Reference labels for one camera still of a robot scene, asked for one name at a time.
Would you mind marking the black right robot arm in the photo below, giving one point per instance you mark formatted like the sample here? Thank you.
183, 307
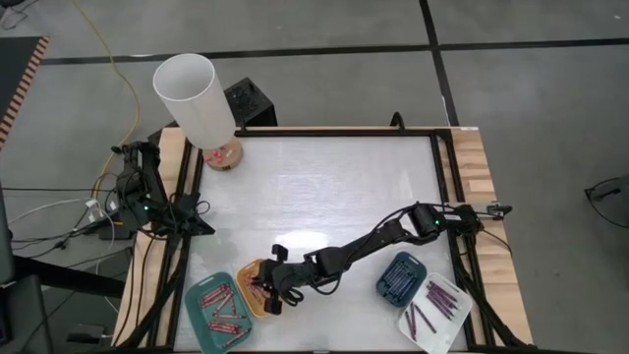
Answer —
373, 241

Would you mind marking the red crayon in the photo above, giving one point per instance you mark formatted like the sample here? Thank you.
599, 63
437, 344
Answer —
225, 329
255, 279

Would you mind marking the pile of crayons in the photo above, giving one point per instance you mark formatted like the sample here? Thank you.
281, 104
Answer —
224, 303

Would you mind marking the small red piece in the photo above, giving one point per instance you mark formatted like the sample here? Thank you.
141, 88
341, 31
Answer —
210, 157
219, 155

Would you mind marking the dark blue plastic tray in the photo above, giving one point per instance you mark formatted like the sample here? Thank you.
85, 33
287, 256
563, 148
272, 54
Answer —
388, 300

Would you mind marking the white shade table lamp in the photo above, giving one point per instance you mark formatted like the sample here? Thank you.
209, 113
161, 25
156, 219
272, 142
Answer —
194, 100

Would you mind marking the black perforated box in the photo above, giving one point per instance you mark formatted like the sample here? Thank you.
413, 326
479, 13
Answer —
248, 103

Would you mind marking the black power adapter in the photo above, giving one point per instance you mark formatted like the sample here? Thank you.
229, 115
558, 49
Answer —
110, 232

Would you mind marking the black clamp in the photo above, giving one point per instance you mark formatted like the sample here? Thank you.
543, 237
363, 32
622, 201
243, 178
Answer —
498, 210

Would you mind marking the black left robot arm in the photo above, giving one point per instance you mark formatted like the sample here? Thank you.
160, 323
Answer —
132, 196

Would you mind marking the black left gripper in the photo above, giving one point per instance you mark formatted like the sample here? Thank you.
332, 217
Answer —
183, 214

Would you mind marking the black camera bracket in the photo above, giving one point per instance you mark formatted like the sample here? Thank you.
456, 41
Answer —
397, 123

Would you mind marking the blue crayon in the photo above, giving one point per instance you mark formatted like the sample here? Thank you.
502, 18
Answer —
398, 271
404, 297
398, 284
401, 293
397, 279
397, 275
399, 267
399, 288

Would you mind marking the black mat striped edge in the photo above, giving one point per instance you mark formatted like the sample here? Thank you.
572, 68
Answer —
12, 74

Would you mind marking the pink crayon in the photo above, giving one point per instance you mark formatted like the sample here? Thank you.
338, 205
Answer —
216, 296
229, 316
259, 296
233, 306
223, 324
237, 337
213, 291
250, 291

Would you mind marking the white plastic tray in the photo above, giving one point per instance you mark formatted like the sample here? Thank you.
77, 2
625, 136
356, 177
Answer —
444, 339

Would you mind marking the teal green plastic tray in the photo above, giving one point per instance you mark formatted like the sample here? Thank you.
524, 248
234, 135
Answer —
201, 314

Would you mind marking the yellow plastic tray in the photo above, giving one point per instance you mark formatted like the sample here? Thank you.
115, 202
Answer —
243, 282

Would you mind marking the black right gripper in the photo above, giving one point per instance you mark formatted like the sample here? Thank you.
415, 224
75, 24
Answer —
285, 282

